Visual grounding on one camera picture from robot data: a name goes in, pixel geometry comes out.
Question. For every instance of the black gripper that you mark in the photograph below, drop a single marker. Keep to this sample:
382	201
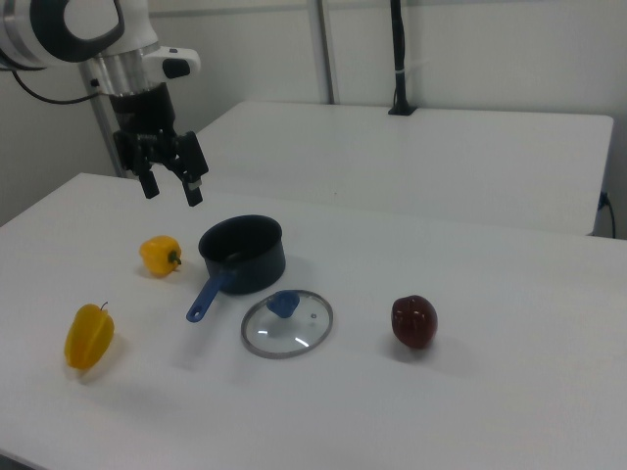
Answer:
142	110

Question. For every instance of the aluminium frame post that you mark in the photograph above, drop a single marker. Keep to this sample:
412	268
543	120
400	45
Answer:
105	127
325	49

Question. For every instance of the yellow starfruit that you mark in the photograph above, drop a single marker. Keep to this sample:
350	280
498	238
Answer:
90	338

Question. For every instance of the yellow bell pepper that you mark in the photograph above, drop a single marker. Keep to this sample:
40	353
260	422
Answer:
157	257

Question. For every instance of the dark red apple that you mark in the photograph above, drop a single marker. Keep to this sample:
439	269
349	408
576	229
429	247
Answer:
414	323

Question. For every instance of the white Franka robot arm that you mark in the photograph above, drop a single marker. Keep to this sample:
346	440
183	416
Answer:
54	29

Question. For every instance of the glass lid with blue knob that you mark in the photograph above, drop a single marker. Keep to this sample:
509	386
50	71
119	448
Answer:
284	306

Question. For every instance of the black pole with base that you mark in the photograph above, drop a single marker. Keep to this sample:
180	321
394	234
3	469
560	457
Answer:
401	59

